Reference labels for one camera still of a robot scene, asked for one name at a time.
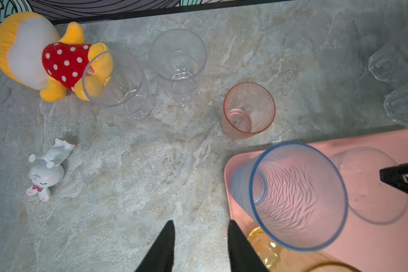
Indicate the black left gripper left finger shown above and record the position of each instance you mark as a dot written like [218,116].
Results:
[160,257]

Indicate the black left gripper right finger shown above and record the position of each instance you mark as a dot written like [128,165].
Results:
[243,257]

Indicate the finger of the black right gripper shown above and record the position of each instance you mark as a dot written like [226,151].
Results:
[396,177]

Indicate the yellow plastic tumbler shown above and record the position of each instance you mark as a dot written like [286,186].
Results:
[276,258]

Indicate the clear faceted glass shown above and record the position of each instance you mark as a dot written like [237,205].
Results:
[370,199]
[178,57]
[115,81]

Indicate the blue textured plastic tumbler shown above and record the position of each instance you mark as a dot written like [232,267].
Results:
[296,195]

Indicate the pink plastic tray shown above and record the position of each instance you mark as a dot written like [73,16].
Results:
[368,247]

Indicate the clear upturned glass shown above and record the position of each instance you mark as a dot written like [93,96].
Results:
[390,63]
[396,105]

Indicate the white bunny figurine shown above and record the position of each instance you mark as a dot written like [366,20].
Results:
[48,171]

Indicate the pink plastic cup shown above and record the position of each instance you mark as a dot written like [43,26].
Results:
[248,110]

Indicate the yellow plush duck toy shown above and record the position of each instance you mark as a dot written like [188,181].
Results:
[34,54]

